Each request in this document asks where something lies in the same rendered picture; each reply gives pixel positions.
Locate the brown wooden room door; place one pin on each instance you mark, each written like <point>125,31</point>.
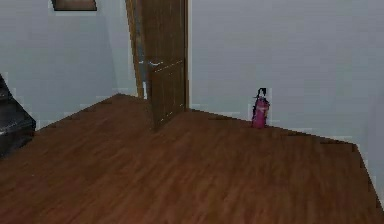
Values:
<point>165,66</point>

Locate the pink spray bottle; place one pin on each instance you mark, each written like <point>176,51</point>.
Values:
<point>260,111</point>

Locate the black furniture piece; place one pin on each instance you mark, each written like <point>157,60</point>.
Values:
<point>11,123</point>

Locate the brown framed wall picture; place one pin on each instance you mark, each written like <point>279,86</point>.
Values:
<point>74,4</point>

